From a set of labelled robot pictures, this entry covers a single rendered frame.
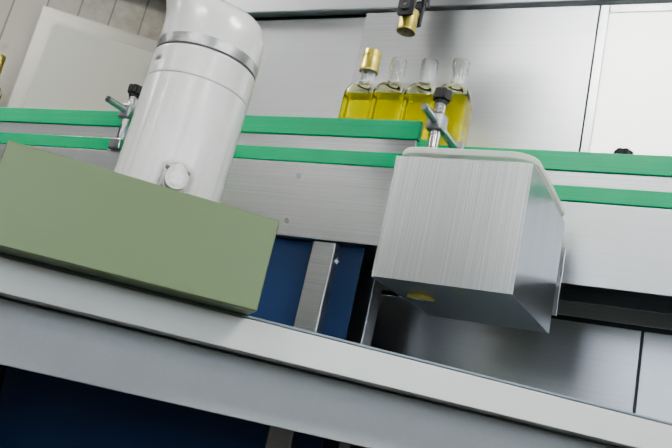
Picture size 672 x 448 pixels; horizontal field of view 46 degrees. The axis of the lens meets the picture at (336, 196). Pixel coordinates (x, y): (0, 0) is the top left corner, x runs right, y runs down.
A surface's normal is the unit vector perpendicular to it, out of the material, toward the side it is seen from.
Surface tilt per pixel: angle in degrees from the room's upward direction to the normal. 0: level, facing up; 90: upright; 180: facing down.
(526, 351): 90
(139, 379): 90
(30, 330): 90
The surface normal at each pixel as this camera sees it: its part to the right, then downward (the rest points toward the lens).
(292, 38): -0.40, -0.34
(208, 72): 0.34, -0.19
